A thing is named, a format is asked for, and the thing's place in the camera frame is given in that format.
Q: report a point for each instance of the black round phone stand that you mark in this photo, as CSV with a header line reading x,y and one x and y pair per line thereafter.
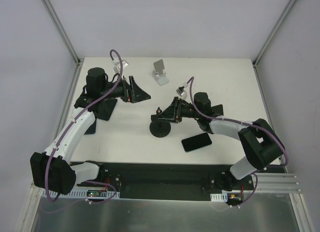
x,y
157,127

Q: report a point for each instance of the black folding phone stand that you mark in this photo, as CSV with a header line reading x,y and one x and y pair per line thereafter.
x,y
217,110

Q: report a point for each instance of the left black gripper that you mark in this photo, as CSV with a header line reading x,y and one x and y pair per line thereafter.
x,y
127,91

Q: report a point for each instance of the white cable duct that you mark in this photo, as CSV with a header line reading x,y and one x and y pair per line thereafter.
x,y
85,193
223,197

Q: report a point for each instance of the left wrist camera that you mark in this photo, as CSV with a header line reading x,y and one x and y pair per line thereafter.
x,y
117,65

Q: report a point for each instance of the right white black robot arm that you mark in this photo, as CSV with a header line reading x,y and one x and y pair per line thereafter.
x,y
260,144

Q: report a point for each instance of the silver phone stand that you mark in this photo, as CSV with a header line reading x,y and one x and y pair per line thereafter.
x,y
159,73

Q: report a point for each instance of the aluminium rail right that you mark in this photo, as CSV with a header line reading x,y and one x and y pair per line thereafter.
x,y
282,183

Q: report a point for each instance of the black stand left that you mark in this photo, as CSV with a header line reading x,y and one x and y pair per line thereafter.
x,y
105,109

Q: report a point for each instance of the aluminium frame post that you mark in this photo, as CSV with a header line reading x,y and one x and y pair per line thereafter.
x,y
275,29
61,30

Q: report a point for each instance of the right aluminium frame post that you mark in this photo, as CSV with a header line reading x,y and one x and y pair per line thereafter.
x,y
275,29

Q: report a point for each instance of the right white cable duct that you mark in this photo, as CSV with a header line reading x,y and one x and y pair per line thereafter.
x,y
223,197

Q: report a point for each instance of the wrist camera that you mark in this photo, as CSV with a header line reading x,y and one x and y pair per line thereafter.
x,y
117,65
182,93

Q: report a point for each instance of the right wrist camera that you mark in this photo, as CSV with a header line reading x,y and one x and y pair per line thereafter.
x,y
182,93

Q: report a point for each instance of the left white cable duct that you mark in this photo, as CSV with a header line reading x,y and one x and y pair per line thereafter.
x,y
85,193

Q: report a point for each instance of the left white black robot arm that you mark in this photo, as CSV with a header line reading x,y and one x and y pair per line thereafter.
x,y
51,169

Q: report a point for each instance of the left aluminium frame post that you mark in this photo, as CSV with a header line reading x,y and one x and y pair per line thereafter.
x,y
61,30

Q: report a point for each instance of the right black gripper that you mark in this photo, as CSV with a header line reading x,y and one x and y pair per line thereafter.
x,y
177,109

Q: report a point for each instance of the dark blue phone left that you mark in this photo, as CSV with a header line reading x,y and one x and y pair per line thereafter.
x,y
91,129

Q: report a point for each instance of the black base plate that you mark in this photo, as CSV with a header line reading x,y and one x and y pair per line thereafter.
x,y
176,182

